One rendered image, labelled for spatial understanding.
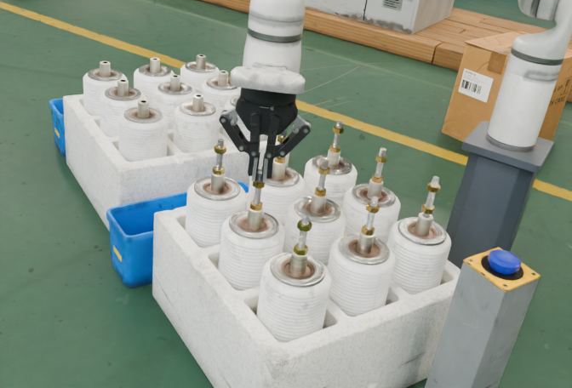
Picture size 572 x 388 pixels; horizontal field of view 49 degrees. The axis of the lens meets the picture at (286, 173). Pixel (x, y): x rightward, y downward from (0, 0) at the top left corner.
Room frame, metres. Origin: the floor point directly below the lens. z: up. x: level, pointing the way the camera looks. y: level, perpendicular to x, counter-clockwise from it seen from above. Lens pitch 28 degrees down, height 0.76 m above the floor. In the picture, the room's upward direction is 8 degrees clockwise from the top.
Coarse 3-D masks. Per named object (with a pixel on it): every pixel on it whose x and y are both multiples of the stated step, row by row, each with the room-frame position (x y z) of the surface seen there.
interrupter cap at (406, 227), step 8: (400, 224) 0.84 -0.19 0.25; (408, 224) 0.85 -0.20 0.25; (432, 224) 0.86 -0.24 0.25; (400, 232) 0.82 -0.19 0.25; (408, 232) 0.82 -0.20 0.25; (432, 232) 0.84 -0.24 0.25; (440, 232) 0.84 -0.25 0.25; (416, 240) 0.80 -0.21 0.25; (424, 240) 0.81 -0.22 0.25; (432, 240) 0.81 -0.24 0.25; (440, 240) 0.81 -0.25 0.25
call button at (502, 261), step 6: (492, 252) 0.68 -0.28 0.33; (498, 252) 0.68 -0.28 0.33; (504, 252) 0.68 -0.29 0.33; (510, 252) 0.68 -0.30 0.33; (492, 258) 0.67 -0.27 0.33; (498, 258) 0.67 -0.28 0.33; (504, 258) 0.67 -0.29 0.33; (510, 258) 0.67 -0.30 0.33; (516, 258) 0.67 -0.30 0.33; (492, 264) 0.66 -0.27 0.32; (498, 264) 0.65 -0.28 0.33; (504, 264) 0.65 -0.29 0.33; (510, 264) 0.66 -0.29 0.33; (516, 264) 0.66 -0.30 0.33; (498, 270) 0.66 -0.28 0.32; (504, 270) 0.65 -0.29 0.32; (510, 270) 0.65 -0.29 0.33; (516, 270) 0.65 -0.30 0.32
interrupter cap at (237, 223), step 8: (232, 216) 0.80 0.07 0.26; (240, 216) 0.80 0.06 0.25; (264, 216) 0.81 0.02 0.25; (272, 216) 0.81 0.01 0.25; (232, 224) 0.78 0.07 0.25; (240, 224) 0.78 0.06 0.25; (264, 224) 0.80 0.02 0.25; (272, 224) 0.79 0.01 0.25; (240, 232) 0.76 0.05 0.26; (248, 232) 0.76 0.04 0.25; (256, 232) 0.76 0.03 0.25; (264, 232) 0.77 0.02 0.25; (272, 232) 0.77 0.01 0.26
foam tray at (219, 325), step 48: (192, 240) 0.83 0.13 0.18; (192, 288) 0.77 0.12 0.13; (432, 288) 0.79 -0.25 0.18; (192, 336) 0.76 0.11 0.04; (240, 336) 0.65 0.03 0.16; (336, 336) 0.65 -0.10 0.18; (384, 336) 0.70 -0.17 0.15; (432, 336) 0.77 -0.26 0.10; (240, 384) 0.64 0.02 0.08; (288, 384) 0.60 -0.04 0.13; (336, 384) 0.66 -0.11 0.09; (384, 384) 0.72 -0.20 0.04
